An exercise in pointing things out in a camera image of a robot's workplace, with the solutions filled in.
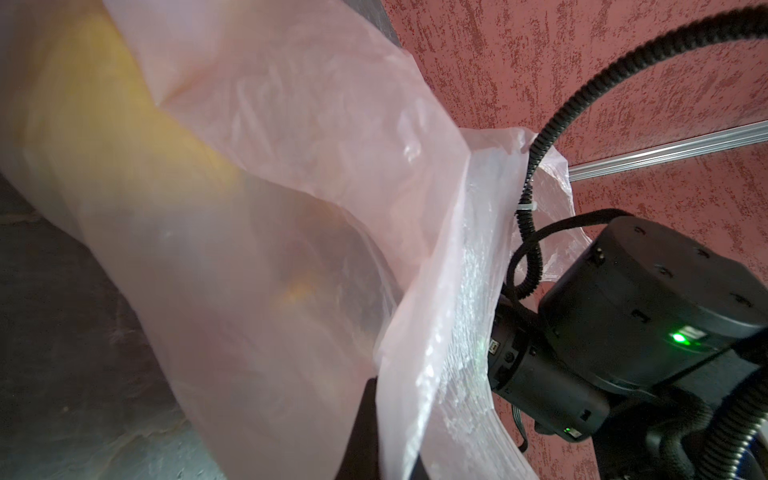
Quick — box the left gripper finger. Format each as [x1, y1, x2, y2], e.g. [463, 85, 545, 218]
[335, 378, 383, 480]

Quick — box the pink plastic bag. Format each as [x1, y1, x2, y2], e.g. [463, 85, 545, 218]
[0, 0, 592, 480]

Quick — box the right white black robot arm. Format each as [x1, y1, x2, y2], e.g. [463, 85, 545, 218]
[488, 209, 767, 479]

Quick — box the yellow fake banana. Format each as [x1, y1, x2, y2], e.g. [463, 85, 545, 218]
[33, 8, 244, 248]

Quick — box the right aluminium corner post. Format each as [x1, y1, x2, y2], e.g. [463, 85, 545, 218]
[569, 121, 767, 182]

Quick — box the black corrugated cable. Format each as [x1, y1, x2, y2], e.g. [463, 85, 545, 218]
[514, 4, 768, 301]

